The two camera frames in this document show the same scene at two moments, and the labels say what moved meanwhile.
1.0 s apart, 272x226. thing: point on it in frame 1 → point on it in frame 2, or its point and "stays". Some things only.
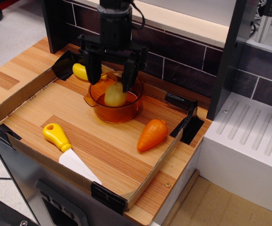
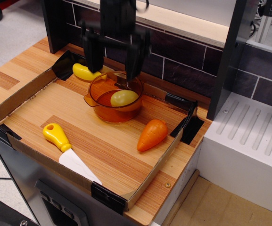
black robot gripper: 114,40 → 118,28
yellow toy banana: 79,69 stays
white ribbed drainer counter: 244,149 stays
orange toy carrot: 153,133 stays
